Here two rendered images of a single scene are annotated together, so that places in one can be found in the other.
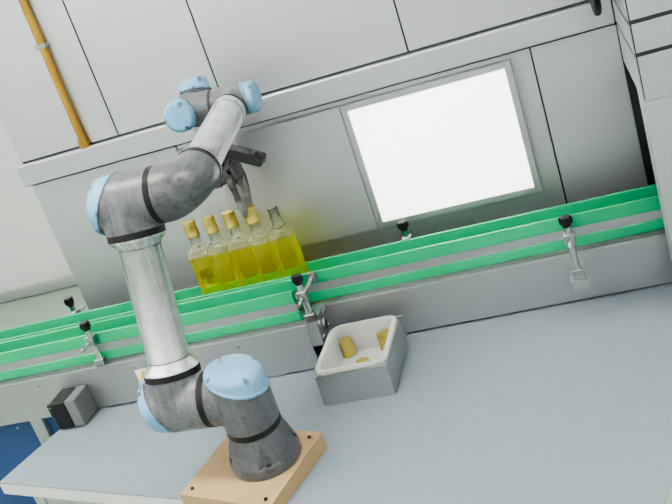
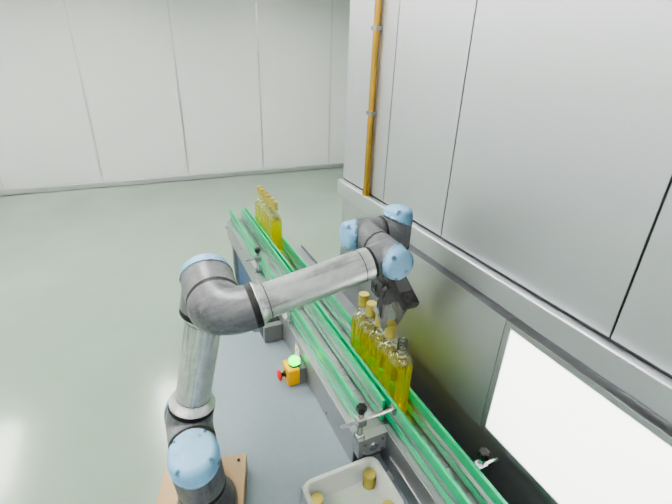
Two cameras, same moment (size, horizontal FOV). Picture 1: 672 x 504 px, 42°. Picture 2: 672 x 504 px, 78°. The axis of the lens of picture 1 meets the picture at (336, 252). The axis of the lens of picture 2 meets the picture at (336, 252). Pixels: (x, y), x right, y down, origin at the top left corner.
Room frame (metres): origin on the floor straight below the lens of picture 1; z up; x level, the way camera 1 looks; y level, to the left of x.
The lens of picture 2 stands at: (1.36, -0.43, 1.86)
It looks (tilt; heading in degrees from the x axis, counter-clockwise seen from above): 26 degrees down; 46
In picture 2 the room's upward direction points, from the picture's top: 2 degrees clockwise
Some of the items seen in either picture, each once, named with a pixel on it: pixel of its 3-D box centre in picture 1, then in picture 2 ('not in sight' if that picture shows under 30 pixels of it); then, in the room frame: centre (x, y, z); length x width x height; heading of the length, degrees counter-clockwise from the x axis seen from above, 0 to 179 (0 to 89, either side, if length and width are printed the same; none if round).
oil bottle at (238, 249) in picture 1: (250, 271); (377, 358); (2.19, 0.23, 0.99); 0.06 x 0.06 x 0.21; 73
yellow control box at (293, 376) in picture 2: not in sight; (293, 371); (2.09, 0.53, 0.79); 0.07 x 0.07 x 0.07; 72
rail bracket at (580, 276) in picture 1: (574, 257); not in sight; (1.82, -0.51, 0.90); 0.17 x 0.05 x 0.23; 162
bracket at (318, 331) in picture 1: (319, 324); (371, 442); (2.03, 0.10, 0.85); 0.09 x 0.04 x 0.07; 162
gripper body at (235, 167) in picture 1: (219, 161); (390, 278); (2.18, 0.20, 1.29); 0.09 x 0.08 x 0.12; 71
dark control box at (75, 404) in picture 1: (73, 407); (271, 328); (2.17, 0.80, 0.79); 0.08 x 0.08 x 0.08; 72
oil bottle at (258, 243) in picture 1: (270, 267); (386, 370); (2.17, 0.17, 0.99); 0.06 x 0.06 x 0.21; 71
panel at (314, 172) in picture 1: (353, 169); (490, 370); (2.22, -0.11, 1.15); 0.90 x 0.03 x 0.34; 72
